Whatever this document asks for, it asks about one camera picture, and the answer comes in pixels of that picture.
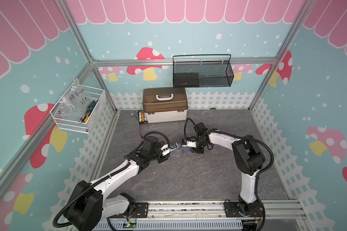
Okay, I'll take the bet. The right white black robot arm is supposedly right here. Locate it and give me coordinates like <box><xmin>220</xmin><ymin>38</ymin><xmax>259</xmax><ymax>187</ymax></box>
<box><xmin>182</xmin><ymin>118</ymin><xmax>274</xmax><ymax>217</ymax></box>

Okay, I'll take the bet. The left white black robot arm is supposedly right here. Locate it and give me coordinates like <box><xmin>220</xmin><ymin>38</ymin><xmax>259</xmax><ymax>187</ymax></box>
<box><xmin>52</xmin><ymin>131</ymin><xmax>178</xmax><ymax>231</ymax></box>

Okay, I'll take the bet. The black yellow battery charger board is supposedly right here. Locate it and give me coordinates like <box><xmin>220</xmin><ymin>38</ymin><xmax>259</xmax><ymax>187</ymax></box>
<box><xmin>138</xmin><ymin>110</ymin><xmax>148</xmax><ymax>125</ymax></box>

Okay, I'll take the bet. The brown lid storage toolbox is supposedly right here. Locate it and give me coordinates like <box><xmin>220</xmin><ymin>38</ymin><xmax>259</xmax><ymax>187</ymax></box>
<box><xmin>142</xmin><ymin>87</ymin><xmax>189</xmax><ymax>123</ymax></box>

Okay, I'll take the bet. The black box in mesh basket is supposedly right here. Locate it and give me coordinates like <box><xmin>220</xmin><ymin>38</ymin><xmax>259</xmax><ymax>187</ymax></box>
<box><xmin>173</xmin><ymin>73</ymin><xmax>200</xmax><ymax>88</ymax></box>

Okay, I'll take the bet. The green yellow tool in basket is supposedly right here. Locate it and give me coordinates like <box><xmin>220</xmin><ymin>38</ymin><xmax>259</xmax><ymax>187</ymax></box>
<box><xmin>79</xmin><ymin>101</ymin><xmax>97</xmax><ymax>123</ymax></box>

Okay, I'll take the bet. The clear plastic labelled bag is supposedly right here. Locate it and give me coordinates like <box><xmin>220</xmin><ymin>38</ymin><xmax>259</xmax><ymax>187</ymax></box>
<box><xmin>57</xmin><ymin>80</ymin><xmax>95</xmax><ymax>117</ymax></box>

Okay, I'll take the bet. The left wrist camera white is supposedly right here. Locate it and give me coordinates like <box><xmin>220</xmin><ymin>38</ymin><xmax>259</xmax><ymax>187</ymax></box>
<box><xmin>161</xmin><ymin>144</ymin><xmax>171</xmax><ymax>157</ymax></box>

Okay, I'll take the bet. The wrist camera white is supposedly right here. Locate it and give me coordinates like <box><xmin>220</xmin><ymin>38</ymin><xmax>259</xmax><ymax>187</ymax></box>
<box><xmin>181</xmin><ymin>139</ymin><xmax>197</xmax><ymax>148</ymax></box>
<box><xmin>161</xmin><ymin>144</ymin><xmax>171</xmax><ymax>157</ymax></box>

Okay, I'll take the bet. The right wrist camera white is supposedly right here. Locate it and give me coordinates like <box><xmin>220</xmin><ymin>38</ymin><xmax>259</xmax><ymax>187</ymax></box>
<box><xmin>181</xmin><ymin>139</ymin><xmax>197</xmax><ymax>148</ymax></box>

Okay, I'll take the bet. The black mesh wall basket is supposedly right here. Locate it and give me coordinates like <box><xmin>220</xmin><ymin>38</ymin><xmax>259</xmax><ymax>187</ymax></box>
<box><xmin>172</xmin><ymin>54</ymin><xmax>235</xmax><ymax>88</ymax></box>

